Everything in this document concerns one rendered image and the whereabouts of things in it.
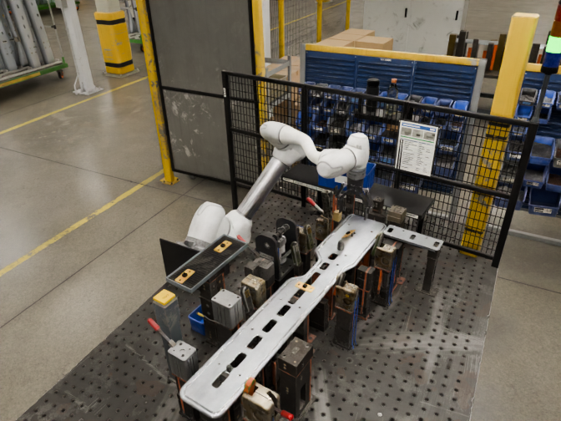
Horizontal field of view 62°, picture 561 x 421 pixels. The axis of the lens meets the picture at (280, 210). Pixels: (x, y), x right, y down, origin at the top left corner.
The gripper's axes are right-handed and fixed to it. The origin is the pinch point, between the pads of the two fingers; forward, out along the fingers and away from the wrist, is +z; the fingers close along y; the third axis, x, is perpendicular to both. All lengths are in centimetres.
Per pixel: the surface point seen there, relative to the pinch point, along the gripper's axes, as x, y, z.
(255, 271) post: -57, -19, 6
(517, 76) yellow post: 58, 51, -60
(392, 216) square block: 23.5, 12.3, 10.7
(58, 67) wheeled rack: 306, -727, 88
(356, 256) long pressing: -14.5, 9.8, 13.8
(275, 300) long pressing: -60, -6, 14
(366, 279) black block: -21.9, 18.3, 18.6
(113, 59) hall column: 378, -661, 83
